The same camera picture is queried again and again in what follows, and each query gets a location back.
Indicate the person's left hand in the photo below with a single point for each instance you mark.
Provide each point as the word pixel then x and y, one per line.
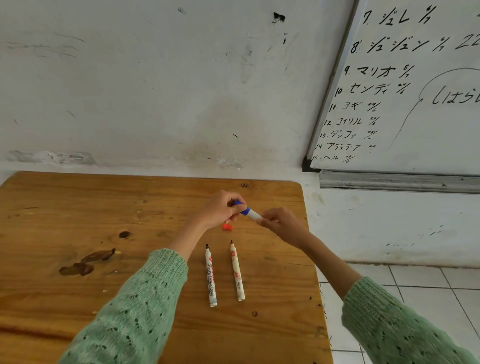
pixel 219 210

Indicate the person's right hand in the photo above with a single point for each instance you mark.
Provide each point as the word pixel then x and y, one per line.
pixel 287 227

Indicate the person's right fingers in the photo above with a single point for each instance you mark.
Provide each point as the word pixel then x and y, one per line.
pixel 269 219

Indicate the person's left fingers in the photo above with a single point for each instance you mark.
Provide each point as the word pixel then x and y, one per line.
pixel 233 198

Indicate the blue marker cap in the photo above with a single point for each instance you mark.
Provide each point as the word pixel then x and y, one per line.
pixel 244 210

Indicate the person's right forearm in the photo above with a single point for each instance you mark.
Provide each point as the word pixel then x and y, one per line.
pixel 375 307

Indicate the person's left forearm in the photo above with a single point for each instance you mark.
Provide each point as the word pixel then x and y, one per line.
pixel 150 292

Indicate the red marker cap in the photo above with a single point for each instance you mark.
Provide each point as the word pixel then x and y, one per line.
pixel 227 227

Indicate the red-tipped white board marker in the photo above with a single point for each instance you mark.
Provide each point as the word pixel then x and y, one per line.
pixel 237 270

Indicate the black-tipped white board marker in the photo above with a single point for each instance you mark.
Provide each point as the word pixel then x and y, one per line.
pixel 210 275

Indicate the grey metal whiteboard tray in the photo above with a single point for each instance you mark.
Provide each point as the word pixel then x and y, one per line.
pixel 397 182

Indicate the whiteboard with black writing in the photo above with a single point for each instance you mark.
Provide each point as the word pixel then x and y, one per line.
pixel 405 93

